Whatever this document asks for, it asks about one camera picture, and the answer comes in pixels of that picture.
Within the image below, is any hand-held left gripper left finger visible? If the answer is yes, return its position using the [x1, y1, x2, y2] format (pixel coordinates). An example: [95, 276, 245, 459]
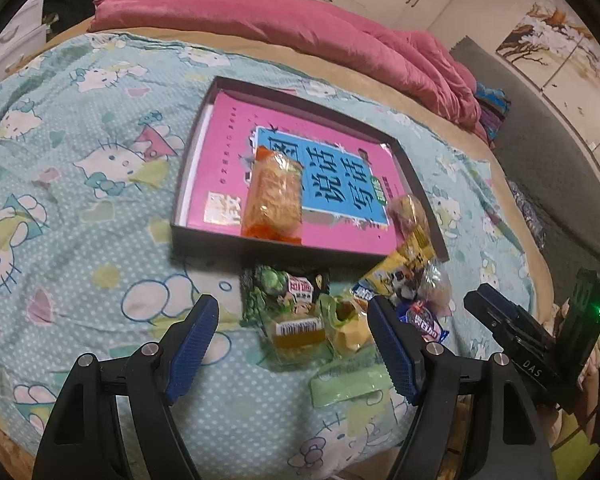
[32, 294, 221, 480]

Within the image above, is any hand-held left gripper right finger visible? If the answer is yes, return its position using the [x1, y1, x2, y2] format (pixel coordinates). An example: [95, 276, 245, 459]
[367, 296, 556, 480]

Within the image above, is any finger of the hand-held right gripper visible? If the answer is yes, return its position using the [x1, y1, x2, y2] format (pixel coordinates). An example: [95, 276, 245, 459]
[463, 283, 556, 356]

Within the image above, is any blue cookie packet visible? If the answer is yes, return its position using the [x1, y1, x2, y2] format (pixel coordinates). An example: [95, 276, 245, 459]
[397, 300, 453, 343]

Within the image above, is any green-wrapped yellow cake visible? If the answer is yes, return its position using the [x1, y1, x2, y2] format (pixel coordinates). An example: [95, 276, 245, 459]
[317, 295, 376, 361]

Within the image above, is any dark shallow cardboard box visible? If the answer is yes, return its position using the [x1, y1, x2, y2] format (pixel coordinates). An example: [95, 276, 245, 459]
[170, 76, 450, 267]

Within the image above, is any clear-wrapped golden pastry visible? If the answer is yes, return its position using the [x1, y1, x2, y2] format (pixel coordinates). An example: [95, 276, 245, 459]
[386, 195, 431, 241]

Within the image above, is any orange snack packet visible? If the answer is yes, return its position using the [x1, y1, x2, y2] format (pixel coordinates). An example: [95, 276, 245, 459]
[241, 145, 303, 246]

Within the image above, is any flat light green wrapper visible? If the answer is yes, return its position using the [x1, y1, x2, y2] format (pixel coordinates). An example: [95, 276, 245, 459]
[309, 362, 393, 408]

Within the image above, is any dark green snack packet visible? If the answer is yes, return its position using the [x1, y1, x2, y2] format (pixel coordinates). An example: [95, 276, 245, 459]
[240, 265, 331, 326]

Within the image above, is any yellow snack packet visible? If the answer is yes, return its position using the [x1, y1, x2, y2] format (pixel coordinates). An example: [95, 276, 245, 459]
[357, 230, 438, 301]

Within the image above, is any clear-wrapped amber cake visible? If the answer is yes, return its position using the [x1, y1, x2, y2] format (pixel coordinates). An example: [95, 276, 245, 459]
[260, 310, 331, 371]

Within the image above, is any grey patterned cushion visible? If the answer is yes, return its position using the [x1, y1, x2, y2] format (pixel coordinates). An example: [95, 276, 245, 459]
[510, 180, 546, 246]

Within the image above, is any printed cartoon blanket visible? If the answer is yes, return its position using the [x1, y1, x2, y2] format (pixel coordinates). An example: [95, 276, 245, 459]
[0, 32, 531, 461]

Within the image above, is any pink book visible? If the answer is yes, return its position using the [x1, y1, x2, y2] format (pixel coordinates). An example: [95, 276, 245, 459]
[182, 91, 406, 256]

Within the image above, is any grey padded headboard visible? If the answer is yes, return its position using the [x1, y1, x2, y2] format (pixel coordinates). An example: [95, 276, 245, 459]
[450, 35, 600, 271]

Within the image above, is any striped colourful pillow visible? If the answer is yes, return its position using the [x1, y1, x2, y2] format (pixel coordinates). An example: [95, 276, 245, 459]
[472, 82, 511, 146]

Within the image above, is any pink quilt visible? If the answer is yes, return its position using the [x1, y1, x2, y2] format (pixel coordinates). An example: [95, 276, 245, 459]
[87, 0, 488, 141]

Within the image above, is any white drawer cabinet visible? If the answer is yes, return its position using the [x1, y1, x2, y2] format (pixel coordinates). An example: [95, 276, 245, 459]
[0, 0, 48, 91]

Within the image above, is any floral wall painting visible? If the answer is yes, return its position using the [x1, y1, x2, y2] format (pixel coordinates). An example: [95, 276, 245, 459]
[495, 2, 600, 161]

